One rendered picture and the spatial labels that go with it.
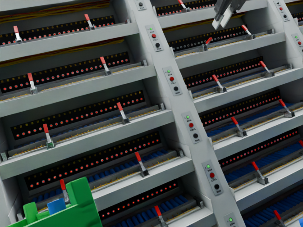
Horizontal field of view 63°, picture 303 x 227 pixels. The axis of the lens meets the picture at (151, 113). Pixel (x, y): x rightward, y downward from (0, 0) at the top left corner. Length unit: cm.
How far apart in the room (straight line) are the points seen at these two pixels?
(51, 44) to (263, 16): 105
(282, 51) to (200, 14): 47
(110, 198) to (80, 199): 57
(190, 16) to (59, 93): 65
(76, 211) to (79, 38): 81
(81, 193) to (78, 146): 58
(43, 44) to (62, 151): 40
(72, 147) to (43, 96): 20
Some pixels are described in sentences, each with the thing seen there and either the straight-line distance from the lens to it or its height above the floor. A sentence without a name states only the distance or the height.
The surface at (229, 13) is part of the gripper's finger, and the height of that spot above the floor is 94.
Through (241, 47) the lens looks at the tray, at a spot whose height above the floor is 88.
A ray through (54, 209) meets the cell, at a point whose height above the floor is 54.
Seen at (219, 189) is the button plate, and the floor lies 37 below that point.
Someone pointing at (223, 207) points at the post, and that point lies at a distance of 98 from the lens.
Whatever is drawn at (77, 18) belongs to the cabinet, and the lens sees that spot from 131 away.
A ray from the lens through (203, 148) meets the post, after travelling 96.
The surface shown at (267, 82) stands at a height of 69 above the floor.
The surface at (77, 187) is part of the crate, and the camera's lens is 30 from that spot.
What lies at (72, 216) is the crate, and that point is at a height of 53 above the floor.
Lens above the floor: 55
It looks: 11 degrees up
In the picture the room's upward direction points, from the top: 21 degrees counter-clockwise
